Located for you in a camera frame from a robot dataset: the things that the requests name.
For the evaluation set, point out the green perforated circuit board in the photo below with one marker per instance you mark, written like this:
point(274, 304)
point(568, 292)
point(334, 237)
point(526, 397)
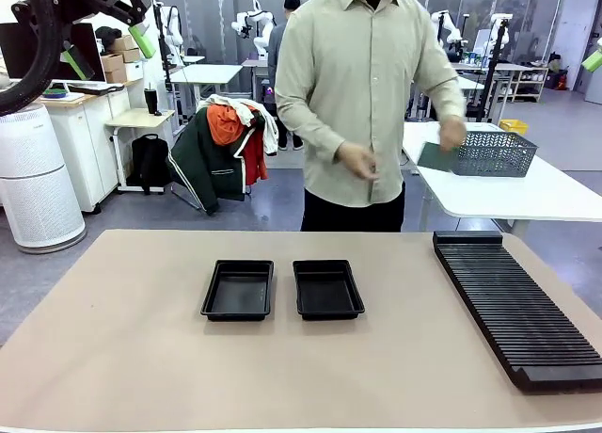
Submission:
point(432, 157)

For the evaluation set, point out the white door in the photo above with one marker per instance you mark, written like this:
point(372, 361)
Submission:
point(571, 28)

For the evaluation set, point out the white cylindrical air purifier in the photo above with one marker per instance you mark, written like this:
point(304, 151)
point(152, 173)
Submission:
point(33, 193)

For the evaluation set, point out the white background table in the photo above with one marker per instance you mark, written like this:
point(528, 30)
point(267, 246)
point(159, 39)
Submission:
point(207, 73)
point(470, 82)

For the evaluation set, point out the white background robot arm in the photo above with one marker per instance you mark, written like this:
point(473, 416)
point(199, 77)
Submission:
point(449, 28)
point(171, 28)
point(261, 33)
point(501, 33)

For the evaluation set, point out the yellow plastic bin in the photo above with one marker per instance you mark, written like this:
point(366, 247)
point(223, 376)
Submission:
point(513, 126)

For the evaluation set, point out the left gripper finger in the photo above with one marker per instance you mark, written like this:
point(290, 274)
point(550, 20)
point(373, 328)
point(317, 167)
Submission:
point(141, 40)
point(77, 65)

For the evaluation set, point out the red canister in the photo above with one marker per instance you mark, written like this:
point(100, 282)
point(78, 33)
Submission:
point(562, 81)

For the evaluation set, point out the person's right hand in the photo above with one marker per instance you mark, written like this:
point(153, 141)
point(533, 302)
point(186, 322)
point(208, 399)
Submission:
point(357, 160)

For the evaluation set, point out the white cabinet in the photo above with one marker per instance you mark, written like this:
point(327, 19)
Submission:
point(89, 141)

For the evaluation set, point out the person's right forearm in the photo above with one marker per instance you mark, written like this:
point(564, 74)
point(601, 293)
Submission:
point(310, 134)

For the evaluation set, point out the grey perforated plastic basket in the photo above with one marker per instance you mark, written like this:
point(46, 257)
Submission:
point(498, 155)

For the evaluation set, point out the black tumbler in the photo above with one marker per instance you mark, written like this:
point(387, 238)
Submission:
point(151, 101)

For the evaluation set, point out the black computer monitor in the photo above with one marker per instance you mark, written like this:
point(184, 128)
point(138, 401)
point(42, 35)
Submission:
point(19, 52)

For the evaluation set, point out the black slotted board rack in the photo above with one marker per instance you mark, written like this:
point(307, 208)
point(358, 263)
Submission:
point(517, 310)

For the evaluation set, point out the orange garment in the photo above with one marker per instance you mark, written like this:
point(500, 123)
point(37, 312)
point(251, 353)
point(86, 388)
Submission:
point(226, 122)

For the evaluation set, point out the small beige side desk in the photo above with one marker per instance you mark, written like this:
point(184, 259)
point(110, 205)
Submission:
point(136, 118)

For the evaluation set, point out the green tape roll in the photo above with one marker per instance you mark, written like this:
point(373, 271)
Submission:
point(55, 93)

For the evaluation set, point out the large white table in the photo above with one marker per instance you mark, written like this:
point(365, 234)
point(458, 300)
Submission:
point(517, 193)

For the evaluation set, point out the black backpack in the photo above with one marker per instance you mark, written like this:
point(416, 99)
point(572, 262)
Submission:
point(148, 160)

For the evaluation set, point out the black tripod stand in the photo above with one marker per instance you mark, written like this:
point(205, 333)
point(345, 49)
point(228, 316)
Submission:
point(493, 70)

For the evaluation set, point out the black bag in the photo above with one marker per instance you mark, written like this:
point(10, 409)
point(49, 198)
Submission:
point(107, 35)

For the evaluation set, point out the chair with piled clothes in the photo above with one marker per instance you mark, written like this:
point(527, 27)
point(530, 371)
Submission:
point(202, 165)

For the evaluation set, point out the red garment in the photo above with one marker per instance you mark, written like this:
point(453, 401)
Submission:
point(255, 160)

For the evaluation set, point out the person in grey jacket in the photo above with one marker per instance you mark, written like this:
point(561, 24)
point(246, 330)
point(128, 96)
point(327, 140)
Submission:
point(276, 47)

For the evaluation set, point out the brown cardboard box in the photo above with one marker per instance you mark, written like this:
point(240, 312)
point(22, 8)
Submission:
point(112, 62)
point(131, 55)
point(123, 43)
point(115, 76)

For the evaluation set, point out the white box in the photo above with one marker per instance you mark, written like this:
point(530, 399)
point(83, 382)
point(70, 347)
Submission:
point(134, 71)

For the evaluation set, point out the black ESD tray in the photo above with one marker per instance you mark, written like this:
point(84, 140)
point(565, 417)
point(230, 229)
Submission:
point(237, 292)
point(327, 292)

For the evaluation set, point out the wooden shelf unit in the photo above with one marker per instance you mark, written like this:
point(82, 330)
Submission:
point(529, 82)

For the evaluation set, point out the person's left hand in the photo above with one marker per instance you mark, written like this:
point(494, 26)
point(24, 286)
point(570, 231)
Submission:
point(453, 133)

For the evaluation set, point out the cream garment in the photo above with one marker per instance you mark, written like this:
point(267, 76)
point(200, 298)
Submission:
point(268, 132)

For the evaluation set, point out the person's left forearm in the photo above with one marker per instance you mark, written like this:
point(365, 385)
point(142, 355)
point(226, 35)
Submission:
point(449, 99)

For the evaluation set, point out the person in beige shirt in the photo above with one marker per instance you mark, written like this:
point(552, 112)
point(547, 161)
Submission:
point(357, 75)

